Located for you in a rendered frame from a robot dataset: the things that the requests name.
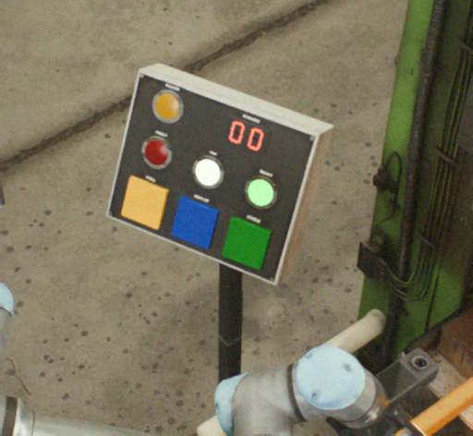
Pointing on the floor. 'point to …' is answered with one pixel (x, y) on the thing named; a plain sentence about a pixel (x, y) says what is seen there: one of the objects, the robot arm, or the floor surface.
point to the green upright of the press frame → (416, 28)
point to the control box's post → (229, 320)
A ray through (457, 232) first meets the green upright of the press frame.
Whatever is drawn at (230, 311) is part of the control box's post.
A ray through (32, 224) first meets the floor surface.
